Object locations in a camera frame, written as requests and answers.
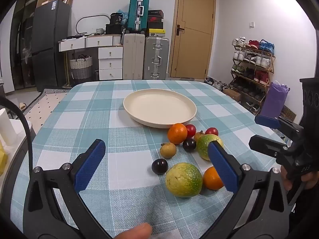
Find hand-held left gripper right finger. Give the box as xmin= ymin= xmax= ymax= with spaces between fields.
xmin=207 ymin=140 xmax=296 ymax=239

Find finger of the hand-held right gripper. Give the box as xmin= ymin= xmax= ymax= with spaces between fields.
xmin=248 ymin=134 xmax=295 ymax=166
xmin=255 ymin=115 xmax=304 ymax=140

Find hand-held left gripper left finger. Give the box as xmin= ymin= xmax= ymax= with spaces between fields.
xmin=23 ymin=139 xmax=112 ymax=239

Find small orange tangerine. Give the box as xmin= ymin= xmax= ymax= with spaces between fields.
xmin=202 ymin=166 xmax=225 ymax=191

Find green yellow passion fruit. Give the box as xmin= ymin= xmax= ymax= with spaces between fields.
xmin=165 ymin=163 xmax=203 ymax=198
xmin=196 ymin=134 xmax=224 ymax=161

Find dark purple plum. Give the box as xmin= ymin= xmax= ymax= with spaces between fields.
xmin=152 ymin=159 xmax=168 ymax=175
xmin=183 ymin=139 xmax=197 ymax=152

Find large orange tangerine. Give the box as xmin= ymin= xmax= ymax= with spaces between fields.
xmin=167 ymin=123 xmax=188 ymax=145

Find cream round plate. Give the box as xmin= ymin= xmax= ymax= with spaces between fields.
xmin=123 ymin=89 xmax=197 ymax=129

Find person's right hand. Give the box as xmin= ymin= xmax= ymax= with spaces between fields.
xmin=280 ymin=166 xmax=319 ymax=192

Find person's left hand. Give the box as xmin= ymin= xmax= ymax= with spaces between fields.
xmin=112 ymin=223 xmax=153 ymax=239

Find patterned box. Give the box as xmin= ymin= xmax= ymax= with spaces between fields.
xmin=282 ymin=105 xmax=297 ymax=122

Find purple bag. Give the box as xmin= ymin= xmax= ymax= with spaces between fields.
xmin=260 ymin=81 xmax=290 ymax=121

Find brown cardboard box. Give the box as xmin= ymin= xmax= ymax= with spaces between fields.
xmin=223 ymin=88 xmax=241 ymax=102

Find wooden shoe rack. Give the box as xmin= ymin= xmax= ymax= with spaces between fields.
xmin=230 ymin=38 xmax=276 ymax=113

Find rows of shoes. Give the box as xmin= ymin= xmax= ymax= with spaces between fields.
xmin=231 ymin=37 xmax=275 ymax=111

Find pile of floor shoes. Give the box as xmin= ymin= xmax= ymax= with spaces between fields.
xmin=204 ymin=77 xmax=233 ymax=91

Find dotted rug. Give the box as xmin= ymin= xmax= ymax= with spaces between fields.
xmin=19 ymin=87 xmax=72 ymax=128

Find yellow object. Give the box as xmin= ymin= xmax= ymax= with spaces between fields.
xmin=0 ymin=141 xmax=9 ymax=176

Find wicker basket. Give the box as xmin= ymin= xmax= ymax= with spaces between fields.
xmin=69 ymin=55 xmax=93 ymax=80

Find white drawer cabinet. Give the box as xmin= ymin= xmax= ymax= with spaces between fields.
xmin=98 ymin=47 xmax=123 ymax=81

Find beige suitcase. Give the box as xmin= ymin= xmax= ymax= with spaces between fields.
xmin=123 ymin=33 xmax=145 ymax=80

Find wooden door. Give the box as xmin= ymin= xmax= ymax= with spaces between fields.
xmin=167 ymin=0 xmax=216 ymax=79

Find white vanity desk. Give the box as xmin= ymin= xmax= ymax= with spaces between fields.
xmin=59 ymin=35 xmax=123 ymax=53

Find dark grey refrigerator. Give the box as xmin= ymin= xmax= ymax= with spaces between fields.
xmin=32 ymin=0 xmax=73 ymax=91

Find silver suitcase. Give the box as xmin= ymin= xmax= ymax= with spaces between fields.
xmin=143 ymin=36 xmax=170 ymax=80

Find black storage box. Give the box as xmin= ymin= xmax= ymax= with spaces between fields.
xmin=105 ymin=24 xmax=127 ymax=35

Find dark glass cabinet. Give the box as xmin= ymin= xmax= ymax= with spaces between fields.
xmin=10 ymin=0 xmax=38 ymax=90

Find yellow shoe box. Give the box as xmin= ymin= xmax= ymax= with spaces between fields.
xmin=146 ymin=28 xmax=166 ymax=37

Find black bag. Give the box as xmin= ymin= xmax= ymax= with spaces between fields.
xmin=110 ymin=12 xmax=124 ymax=25

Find teal suitcase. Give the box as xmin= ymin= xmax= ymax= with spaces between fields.
xmin=128 ymin=0 xmax=150 ymax=33

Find black cable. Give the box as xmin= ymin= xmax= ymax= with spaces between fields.
xmin=0 ymin=97 xmax=38 ymax=171

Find oval grey frame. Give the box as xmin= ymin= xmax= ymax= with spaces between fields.
xmin=75 ymin=15 xmax=110 ymax=36

